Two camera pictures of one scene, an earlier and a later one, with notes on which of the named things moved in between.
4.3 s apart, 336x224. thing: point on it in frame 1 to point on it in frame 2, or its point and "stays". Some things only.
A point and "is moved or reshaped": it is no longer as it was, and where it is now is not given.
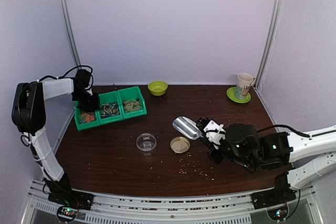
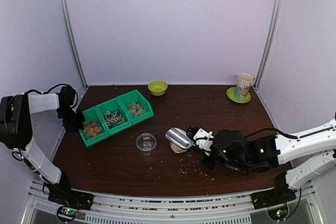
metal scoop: [187, 127] to [179, 137]
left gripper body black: [86, 102] to [74, 121]
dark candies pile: [110, 109] to [113, 118]
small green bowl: [157, 88] stays
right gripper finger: [201, 123] to [191, 131]
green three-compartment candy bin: [114, 106] is moved or reshaped
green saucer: [231, 94] stays
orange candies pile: [86, 117] to [91, 128]
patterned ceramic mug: [244, 81] stays
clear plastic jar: [146, 144] stays
